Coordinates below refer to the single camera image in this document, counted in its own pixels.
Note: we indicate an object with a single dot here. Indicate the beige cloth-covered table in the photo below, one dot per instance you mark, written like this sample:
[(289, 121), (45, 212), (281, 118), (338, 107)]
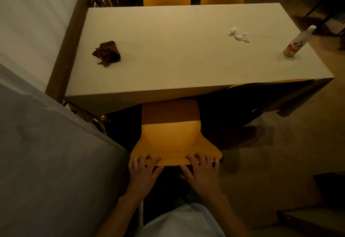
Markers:
[(188, 56)]

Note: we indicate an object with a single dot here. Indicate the white tissues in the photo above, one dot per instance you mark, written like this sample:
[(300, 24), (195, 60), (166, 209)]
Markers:
[(238, 35)]

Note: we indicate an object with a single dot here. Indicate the white sheer curtain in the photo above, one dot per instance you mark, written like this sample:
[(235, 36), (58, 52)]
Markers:
[(32, 15)]

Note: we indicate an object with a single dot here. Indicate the person's left forearm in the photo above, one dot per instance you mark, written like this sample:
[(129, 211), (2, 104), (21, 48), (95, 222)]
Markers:
[(118, 218)]

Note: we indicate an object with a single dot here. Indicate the plastic drink bottle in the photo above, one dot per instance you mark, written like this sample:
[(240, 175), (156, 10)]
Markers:
[(295, 46)]

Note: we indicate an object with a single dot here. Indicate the brown tissue pouch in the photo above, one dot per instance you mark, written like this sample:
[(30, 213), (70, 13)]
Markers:
[(107, 52)]

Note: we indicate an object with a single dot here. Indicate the person's right hand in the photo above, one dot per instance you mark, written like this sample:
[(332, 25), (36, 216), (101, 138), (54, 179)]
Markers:
[(206, 180)]

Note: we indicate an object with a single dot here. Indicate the person's left hand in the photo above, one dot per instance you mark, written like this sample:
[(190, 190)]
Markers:
[(142, 180)]

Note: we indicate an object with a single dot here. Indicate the person's white shirt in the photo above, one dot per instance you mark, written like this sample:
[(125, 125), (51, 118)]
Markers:
[(180, 223)]

